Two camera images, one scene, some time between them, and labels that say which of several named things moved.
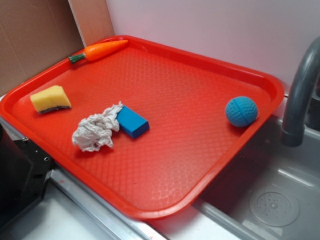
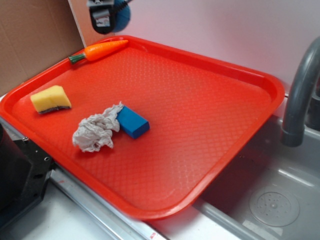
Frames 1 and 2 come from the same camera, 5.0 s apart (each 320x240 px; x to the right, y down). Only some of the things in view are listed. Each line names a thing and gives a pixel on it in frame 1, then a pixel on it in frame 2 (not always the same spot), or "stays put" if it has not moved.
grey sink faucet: x=305 y=68 stays put
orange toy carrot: x=97 y=51 stays put
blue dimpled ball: x=241 y=111 to x=122 y=15
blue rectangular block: x=131 y=123 stays put
